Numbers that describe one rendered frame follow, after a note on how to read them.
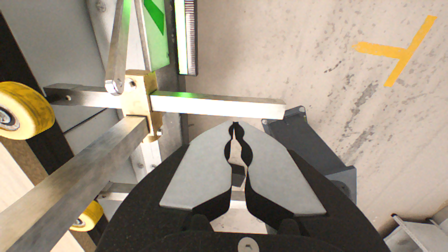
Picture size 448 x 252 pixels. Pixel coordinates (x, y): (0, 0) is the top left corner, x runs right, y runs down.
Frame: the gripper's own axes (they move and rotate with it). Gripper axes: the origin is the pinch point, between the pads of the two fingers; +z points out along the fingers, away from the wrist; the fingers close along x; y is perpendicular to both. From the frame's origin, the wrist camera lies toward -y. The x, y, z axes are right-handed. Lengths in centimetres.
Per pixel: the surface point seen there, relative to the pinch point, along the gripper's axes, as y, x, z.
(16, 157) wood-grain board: 13.1, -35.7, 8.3
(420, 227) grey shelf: 156, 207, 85
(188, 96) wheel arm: 3.6, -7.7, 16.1
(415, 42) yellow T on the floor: -8, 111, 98
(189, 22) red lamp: -8.4, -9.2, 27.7
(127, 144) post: 8.6, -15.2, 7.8
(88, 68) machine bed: 2.3, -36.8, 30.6
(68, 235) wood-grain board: 37, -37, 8
